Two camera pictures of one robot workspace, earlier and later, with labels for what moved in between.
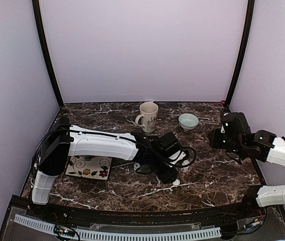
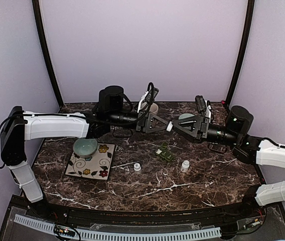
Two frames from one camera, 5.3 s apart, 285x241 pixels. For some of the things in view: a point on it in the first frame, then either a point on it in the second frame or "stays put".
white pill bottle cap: (176, 182) -> (169, 126)
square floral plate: (89, 166) stays put
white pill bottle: (184, 169) stays put
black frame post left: (37, 12) stays put
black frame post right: (251, 5) stays put
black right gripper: (214, 140) -> (195, 126)
